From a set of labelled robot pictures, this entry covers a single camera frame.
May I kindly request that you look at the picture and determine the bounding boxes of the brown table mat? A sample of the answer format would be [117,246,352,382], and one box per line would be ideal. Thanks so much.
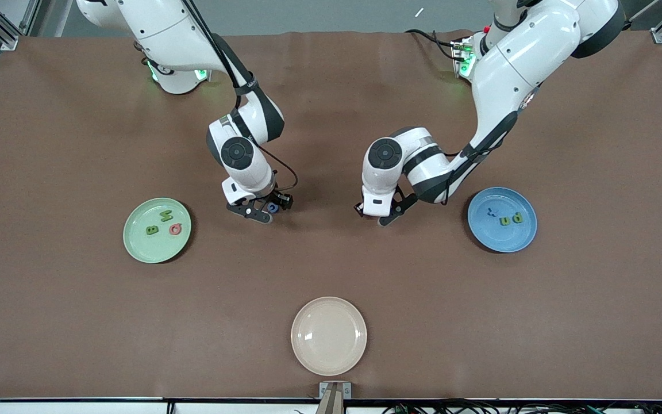
[0,30,662,401]

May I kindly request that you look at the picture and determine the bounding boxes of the blue plate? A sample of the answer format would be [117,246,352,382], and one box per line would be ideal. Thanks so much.
[468,187,538,253]

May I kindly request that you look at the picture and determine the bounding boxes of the light green plate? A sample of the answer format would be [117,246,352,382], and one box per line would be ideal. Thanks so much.
[123,198,192,264]

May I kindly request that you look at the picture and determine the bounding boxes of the cream plate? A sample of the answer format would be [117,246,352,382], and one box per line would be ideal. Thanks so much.
[291,297,367,377]

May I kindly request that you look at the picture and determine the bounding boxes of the black left arm base cable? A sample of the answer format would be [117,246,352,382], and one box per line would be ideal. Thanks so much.
[405,29,459,62]

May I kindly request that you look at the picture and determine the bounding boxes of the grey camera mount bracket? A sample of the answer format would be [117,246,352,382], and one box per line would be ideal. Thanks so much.
[319,382,352,414]

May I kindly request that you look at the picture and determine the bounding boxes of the tangled black floor cables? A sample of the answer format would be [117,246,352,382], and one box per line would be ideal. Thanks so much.
[382,398,662,414]

